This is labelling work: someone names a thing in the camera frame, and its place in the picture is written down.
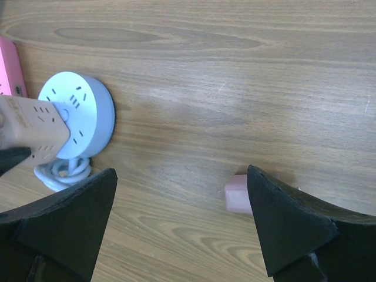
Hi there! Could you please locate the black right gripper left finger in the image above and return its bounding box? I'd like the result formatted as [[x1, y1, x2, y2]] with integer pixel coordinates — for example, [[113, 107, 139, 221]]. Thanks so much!
[[1, 169, 118, 281]]

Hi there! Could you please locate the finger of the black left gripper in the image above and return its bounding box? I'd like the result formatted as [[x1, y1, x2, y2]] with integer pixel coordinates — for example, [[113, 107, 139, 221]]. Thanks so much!
[[0, 147, 31, 176]]

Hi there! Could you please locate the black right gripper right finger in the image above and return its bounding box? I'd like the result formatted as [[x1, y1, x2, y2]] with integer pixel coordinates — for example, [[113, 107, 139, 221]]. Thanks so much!
[[247, 165, 375, 281]]

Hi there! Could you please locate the round strip grey cable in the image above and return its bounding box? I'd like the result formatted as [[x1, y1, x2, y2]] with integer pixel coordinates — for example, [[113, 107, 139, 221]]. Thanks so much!
[[33, 157, 92, 192]]

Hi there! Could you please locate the small pink plug adapter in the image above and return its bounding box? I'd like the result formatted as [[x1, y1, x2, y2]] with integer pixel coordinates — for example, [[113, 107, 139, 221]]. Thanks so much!
[[224, 174, 253, 214]]

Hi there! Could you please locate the pink triangular power strip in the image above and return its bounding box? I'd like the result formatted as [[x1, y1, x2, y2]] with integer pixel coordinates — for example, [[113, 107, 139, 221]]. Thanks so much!
[[1, 36, 28, 98]]

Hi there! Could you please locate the white round power strip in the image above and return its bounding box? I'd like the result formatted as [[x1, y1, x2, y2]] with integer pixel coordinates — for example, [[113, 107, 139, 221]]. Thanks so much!
[[38, 71, 115, 159]]

